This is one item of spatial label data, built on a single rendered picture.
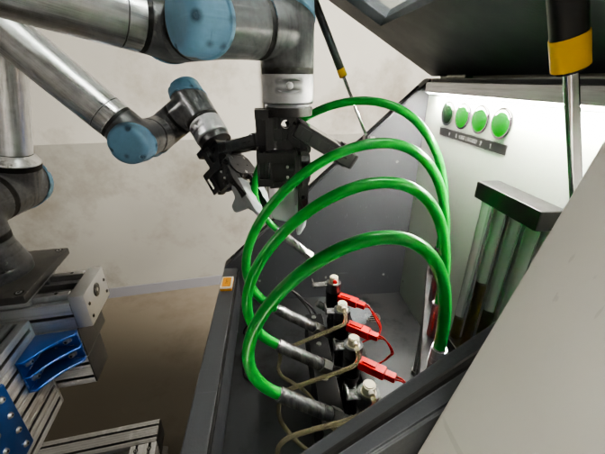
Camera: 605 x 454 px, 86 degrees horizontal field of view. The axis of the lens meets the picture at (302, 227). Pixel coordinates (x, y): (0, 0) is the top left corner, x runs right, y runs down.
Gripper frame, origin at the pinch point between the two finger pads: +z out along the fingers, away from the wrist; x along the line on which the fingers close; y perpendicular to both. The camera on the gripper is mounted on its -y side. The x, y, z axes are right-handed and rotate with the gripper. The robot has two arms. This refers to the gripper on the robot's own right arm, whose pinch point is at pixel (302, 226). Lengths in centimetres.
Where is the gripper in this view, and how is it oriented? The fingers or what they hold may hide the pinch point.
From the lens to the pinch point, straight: 57.1
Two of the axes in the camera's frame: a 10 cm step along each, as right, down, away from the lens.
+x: 0.9, 4.1, -9.1
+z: 0.0, 9.1, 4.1
